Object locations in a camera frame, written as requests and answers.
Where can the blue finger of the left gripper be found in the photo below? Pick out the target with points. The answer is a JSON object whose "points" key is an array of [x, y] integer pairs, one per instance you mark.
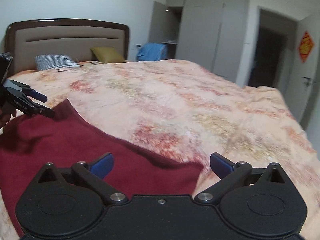
{"points": [[37, 109], [28, 91]]}

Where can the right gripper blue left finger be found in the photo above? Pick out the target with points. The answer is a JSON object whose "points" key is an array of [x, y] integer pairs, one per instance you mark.
{"points": [[91, 175]]}

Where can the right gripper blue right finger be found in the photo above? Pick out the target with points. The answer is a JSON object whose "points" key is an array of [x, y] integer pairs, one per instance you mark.
{"points": [[232, 176]]}

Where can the dark red knitted garment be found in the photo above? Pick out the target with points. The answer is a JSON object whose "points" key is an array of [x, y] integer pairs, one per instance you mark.
{"points": [[29, 142]]}

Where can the blue clothes pile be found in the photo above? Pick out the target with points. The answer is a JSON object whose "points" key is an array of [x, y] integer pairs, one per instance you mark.
{"points": [[152, 52]]}

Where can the person's left hand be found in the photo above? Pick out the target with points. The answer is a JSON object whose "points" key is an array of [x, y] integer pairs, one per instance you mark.
{"points": [[7, 116]]}

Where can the checkered blue white pillow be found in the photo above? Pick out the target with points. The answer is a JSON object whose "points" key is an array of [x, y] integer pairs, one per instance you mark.
{"points": [[50, 61]]}

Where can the brown padded headboard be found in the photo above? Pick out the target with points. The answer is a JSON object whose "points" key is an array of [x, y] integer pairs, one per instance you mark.
{"points": [[75, 38]]}

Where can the peach floral bed quilt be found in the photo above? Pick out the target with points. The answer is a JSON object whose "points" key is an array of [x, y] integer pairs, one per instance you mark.
{"points": [[181, 111]]}

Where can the white room door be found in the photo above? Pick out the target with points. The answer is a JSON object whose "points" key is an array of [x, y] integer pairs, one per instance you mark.
{"points": [[297, 95]]}

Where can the open grey wardrobe door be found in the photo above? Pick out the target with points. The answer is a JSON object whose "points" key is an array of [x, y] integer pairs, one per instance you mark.
{"points": [[164, 28]]}

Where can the red diamond door decoration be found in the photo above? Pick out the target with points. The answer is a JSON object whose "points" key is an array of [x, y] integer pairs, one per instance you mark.
{"points": [[305, 47]]}

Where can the grey built-in wardrobe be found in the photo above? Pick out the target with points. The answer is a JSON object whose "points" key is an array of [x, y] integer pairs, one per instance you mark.
{"points": [[211, 33]]}

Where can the black door handle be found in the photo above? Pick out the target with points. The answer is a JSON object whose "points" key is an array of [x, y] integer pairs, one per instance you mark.
{"points": [[307, 81]]}

